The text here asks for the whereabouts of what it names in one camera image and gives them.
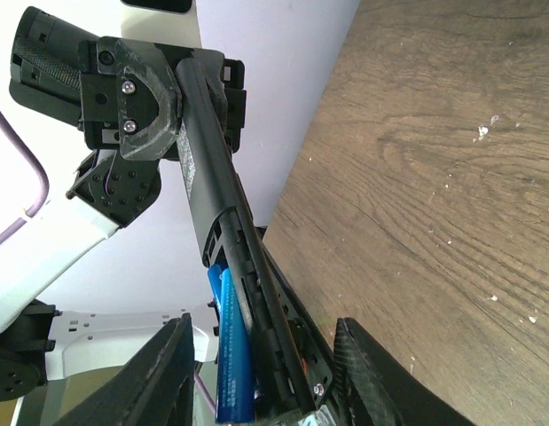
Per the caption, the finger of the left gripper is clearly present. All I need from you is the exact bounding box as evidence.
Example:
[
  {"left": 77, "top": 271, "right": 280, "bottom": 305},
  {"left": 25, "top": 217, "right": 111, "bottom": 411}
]
[{"left": 193, "top": 49, "right": 247, "bottom": 154}]

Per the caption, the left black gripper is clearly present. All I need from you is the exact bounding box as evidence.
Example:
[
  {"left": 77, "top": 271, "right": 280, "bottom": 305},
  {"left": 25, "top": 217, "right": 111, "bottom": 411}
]
[{"left": 9, "top": 6, "right": 184, "bottom": 161}]

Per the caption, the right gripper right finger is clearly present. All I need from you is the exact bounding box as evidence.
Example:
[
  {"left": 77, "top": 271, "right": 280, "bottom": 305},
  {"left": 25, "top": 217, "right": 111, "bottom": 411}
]
[{"left": 333, "top": 318, "right": 472, "bottom": 425}]

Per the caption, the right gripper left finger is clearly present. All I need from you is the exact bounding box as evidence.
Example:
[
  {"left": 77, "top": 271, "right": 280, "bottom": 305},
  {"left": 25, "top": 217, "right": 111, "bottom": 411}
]
[{"left": 56, "top": 313, "right": 195, "bottom": 426}]

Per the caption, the blue battery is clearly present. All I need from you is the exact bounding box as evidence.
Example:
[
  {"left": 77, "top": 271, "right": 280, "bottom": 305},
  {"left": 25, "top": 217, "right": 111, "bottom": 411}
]
[
  {"left": 216, "top": 269, "right": 255, "bottom": 424},
  {"left": 208, "top": 263, "right": 226, "bottom": 320}
]

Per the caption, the black remote control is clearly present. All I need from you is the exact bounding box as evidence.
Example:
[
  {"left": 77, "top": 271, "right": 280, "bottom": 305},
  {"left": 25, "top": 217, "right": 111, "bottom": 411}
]
[{"left": 175, "top": 59, "right": 316, "bottom": 419}]

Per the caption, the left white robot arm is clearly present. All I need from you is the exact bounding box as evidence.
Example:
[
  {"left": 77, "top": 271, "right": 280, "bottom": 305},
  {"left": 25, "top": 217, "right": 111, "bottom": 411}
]
[{"left": 0, "top": 1, "right": 242, "bottom": 401}]

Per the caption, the black aluminium front rail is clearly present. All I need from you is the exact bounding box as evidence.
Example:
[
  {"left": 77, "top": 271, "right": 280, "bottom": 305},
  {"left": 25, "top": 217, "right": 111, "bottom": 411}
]
[{"left": 262, "top": 242, "right": 333, "bottom": 408}]

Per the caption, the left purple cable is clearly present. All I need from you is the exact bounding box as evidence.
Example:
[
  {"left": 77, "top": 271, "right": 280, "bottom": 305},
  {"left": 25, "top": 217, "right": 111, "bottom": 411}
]
[{"left": 0, "top": 97, "right": 51, "bottom": 254}]

